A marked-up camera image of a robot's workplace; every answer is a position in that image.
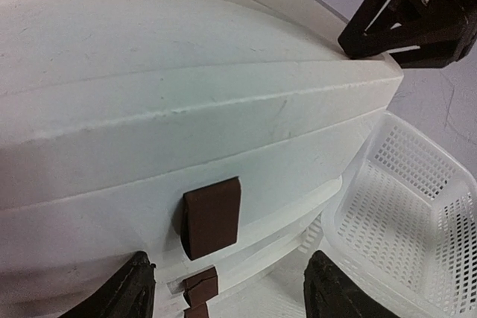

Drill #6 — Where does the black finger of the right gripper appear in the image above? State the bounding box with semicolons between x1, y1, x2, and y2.
338;0;476;69

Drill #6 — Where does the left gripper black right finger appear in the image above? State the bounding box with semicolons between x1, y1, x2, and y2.
303;250;384;317

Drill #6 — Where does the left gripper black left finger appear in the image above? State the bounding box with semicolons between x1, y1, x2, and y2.
83;251;156;317

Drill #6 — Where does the white three-drawer storage cabinet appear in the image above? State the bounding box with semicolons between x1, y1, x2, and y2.
1;0;403;317

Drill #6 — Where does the white perforated plastic basket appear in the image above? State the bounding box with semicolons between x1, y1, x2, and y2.
308;112;476;317

